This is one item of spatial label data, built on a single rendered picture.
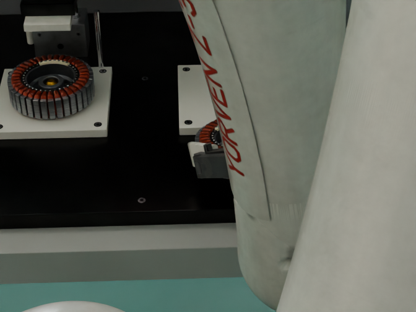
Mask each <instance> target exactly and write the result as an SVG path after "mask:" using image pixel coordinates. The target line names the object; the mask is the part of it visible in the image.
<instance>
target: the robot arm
mask: <svg viewBox="0 0 416 312"><path fill-rule="evenodd" d="M179 3H180V6H181V8H182V11H183V14H184V16H185V19H186V21H187V24H188V27H189V30H190V32H191V36H192V38H193V41H194V44H195V47H196V50H197V53H198V56H199V60H200V62H201V66H202V70H203V72H204V76H205V78H206V82H207V86H208V89H209V93H210V97H211V100H212V104H213V107H214V111H215V115H216V118H217V123H218V126H219V131H220V136H221V139H222V144H223V148H220V149H219V148H218V146H217V145H215V144H211V143H208V144H206V143H201V142H188V149H189V153H190V156H191V161H192V165H193V167H195V169H196V173H197V177H198V178H201V179H202V178H229V179H230V186H231V189H232V193H233V197H234V199H233V202H234V207H235V218H236V234H237V247H238V261H239V264H240V269H241V272H242V274H243V277H244V279H245V281H246V283H247V284H248V287H249V288H250V289H251V291H252V292H253V293H254V294H255V295H256V296H257V297H258V298H259V299H260V300H261V301H262V302H263V303H264V304H265V305H267V306H268V307H270V308H272V309H273V310H275V311H276V312H416V0H352V3H351V7H350V14H349V19H348V23H347V28H346V0H179ZM23 312H125V311H123V310H120V309H118V308H115V307H112V306H109V305H105V304H101V303H95V302H91V301H60V302H55V303H49V304H45V305H40V306H36V307H34V308H30V309H28V310H25V311H23Z"/></svg>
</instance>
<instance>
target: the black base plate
mask: <svg viewBox="0 0 416 312"><path fill-rule="evenodd" d="M24 21H25V16H21V15H0V85H1V81H2V76H3V73H4V70H5V69H13V68H15V67H17V65H19V64H21V63H22V62H24V61H27V60H28V59H31V58H33V59H34V58H35V57H36V55H35V47H34V46H29V45H28V43H27V36H26V32H25V31H24ZM88 22H89V34H90V43H89V52H88V56H87V57H76V58H79V60H80V59H81V60H83V61H84V62H86V63H87V64H88V65H89V66H90V67H98V57H97V44H96V36H95V22H94V14H88ZM100 25H101V33H102V47H103V62H104V67H112V82H111V97H110V112H109V121H108V136H107V137H76V138H49V139H0V229H16V228H62V227H107V226H131V225H176V224H199V223H236V218H235V207H234V202H233V199H234V197H233V193H232V189H231V186H230V179H229V180H228V179H225V178H202V179H201V178H198V177H197V173H196V169H195V167H193V165H192V161H191V156H190V153H189V149H188V142H195V137H196V135H180V131H179V106H178V65H201V62H200V60H199V56H198V53H197V50H196V47H195V44H194V41H193V38H192V36H191V32H190V30H189V27H188V24H187V21H186V19H185V16H184V14H183V12H130V13H100Z"/></svg>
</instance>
